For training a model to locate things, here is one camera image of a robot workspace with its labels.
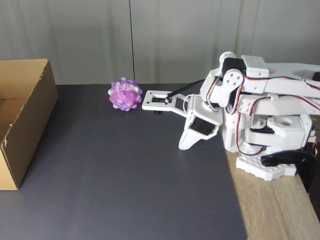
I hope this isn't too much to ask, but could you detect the pink purple bumpy ball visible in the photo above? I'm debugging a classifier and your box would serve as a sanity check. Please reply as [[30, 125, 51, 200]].
[[107, 76, 144, 112]]

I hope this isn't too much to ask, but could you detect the black camera cable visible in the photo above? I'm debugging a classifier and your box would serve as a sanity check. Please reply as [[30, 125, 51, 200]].
[[165, 79, 207, 101]]

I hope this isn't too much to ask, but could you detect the black table clamp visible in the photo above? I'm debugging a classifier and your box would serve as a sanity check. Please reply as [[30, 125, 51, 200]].
[[260, 149, 318, 195]]

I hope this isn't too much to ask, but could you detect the white gripper camera mount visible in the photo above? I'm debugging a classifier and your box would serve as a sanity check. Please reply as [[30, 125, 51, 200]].
[[141, 89, 195, 118]]

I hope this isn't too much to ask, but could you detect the dark grey table mat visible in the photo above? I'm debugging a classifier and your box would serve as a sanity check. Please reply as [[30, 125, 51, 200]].
[[0, 83, 248, 240]]

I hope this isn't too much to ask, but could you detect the brown cardboard box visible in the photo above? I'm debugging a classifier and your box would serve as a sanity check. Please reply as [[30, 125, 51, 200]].
[[0, 58, 59, 191]]

